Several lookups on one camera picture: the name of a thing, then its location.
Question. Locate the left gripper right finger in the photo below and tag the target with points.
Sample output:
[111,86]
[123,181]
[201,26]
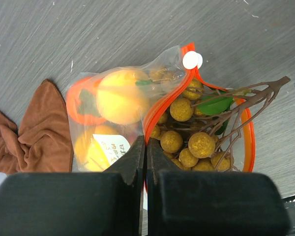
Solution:
[188,203]

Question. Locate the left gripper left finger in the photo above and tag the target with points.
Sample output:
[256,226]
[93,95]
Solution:
[109,203]

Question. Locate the yellow lemon toy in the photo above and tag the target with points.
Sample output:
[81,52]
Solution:
[97,148]

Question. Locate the brown longan bunch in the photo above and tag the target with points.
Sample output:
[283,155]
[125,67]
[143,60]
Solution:
[198,124]

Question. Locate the clear orange-zip bag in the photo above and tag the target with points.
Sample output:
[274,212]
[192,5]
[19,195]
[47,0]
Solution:
[165,73]

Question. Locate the orange persimmon toy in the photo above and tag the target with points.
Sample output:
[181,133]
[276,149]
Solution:
[81,102]

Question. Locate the orange peach toy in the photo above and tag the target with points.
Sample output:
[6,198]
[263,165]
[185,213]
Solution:
[120,100]

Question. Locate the brown cloth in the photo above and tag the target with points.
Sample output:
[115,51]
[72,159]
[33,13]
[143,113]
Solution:
[42,142]

